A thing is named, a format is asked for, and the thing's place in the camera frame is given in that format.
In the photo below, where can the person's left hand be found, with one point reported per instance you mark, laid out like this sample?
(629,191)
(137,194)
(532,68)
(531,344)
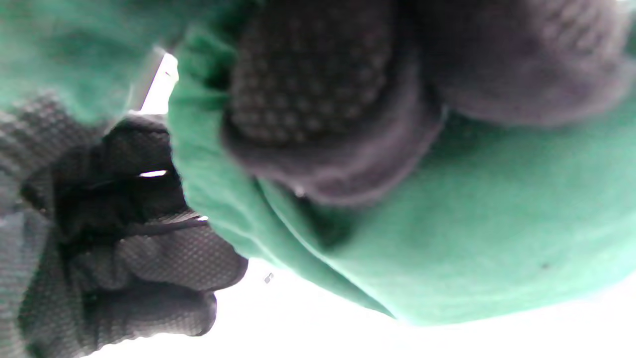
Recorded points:
(149,258)

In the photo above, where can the person's right hand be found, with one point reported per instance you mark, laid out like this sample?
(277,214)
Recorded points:
(308,74)

